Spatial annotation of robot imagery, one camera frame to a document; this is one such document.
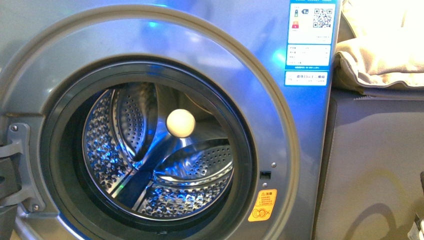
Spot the grey door hinge bracket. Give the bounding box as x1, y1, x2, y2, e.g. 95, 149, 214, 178
0, 123, 46, 212

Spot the orange warning sticker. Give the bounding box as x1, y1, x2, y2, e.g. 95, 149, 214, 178
248, 189, 278, 222

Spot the black white object at edge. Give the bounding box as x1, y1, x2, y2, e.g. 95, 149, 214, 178
407, 170, 424, 240

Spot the blue white energy label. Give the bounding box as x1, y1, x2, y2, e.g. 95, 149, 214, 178
284, 0, 337, 87

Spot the grey front-load washing machine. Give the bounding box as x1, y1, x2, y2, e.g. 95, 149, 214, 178
0, 0, 342, 240

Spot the white drum hub cap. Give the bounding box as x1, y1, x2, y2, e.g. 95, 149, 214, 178
166, 109, 196, 138

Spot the beige cushion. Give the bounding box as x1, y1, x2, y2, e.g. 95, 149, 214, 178
332, 0, 424, 100

